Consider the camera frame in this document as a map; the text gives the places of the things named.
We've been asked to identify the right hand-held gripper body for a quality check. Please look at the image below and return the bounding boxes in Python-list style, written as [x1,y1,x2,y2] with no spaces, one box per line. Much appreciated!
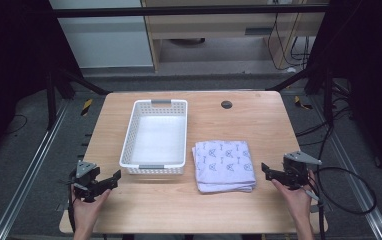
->
[280,150,323,191]

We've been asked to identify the person's left hand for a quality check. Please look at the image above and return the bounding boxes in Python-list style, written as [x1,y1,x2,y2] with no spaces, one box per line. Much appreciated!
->
[71,188,112,224]

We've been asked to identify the white plastic basket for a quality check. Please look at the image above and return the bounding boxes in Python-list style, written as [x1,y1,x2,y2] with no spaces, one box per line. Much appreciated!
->
[119,98,189,176]

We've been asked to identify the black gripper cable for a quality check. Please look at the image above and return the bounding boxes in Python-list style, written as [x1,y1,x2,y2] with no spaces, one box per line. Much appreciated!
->
[66,186,77,234]
[303,166,378,240]

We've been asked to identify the black horizontal frame bar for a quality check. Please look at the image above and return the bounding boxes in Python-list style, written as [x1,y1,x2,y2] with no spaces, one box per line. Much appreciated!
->
[53,3,329,19]

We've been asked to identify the white cabinet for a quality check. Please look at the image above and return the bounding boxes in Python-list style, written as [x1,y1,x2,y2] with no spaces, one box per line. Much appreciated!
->
[48,0,154,70]

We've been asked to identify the bundle of black cables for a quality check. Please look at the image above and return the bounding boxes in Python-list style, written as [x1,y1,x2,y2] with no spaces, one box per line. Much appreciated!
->
[266,12,311,72]

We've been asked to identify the yellow black striped tape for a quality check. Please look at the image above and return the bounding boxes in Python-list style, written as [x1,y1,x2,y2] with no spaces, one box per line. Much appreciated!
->
[80,98,94,117]
[293,95,314,111]

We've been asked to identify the wooden cabinet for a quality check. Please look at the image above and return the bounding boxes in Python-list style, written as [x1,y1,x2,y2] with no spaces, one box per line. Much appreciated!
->
[140,0,331,73]

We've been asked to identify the black curtain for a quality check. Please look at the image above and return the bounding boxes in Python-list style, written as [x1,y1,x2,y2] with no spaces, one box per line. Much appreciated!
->
[0,0,83,168]
[303,0,382,184]

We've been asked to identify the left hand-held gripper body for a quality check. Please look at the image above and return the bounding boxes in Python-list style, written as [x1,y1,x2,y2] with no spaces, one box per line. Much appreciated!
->
[68,160,104,204]

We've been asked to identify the aluminium floor rail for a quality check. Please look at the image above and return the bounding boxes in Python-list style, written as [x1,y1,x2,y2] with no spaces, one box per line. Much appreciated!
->
[0,99,71,240]
[311,94,382,240]

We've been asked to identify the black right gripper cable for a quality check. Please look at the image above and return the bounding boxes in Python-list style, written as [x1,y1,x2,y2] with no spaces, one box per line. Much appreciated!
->
[303,166,378,240]

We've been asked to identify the black metal stand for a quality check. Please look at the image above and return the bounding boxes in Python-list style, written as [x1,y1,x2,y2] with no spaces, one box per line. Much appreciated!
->
[266,64,335,128]
[44,64,112,132]

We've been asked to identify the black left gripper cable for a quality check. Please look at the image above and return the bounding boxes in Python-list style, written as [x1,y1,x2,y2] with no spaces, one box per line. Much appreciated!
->
[66,186,77,234]

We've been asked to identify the thin black floor cable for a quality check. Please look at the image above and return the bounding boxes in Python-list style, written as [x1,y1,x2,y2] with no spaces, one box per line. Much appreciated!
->
[4,114,29,136]

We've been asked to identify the patterned lilac towel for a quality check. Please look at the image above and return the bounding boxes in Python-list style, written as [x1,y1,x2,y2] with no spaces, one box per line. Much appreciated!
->
[191,139,257,195]

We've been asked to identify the person's right hand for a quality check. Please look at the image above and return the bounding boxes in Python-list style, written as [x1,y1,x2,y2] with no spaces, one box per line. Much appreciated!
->
[271,169,316,220]

